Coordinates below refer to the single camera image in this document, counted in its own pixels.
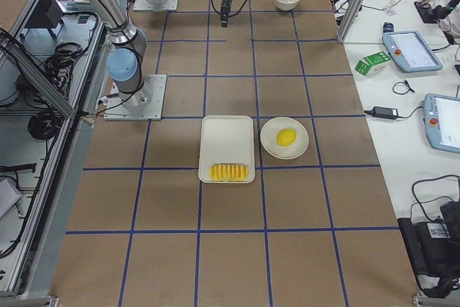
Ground blue teach pendant lower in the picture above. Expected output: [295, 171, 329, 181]
[423, 93, 459, 153]

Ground white rectangular tray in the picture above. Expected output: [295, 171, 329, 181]
[198, 115, 255, 183]

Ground white round plate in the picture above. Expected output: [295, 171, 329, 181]
[260, 117, 309, 160]

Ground black power adapter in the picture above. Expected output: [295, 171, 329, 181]
[372, 106, 399, 119]

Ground blue teach pendant upper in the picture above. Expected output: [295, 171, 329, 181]
[382, 31, 443, 73]

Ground green white carton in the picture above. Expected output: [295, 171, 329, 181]
[354, 51, 391, 76]

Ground black device box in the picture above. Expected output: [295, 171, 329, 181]
[397, 201, 459, 298]

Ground aluminium frame post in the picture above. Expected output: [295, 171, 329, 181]
[336, 0, 382, 44]

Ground blue teach pendant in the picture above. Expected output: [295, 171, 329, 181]
[423, 93, 459, 153]
[382, 31, 443, 73]

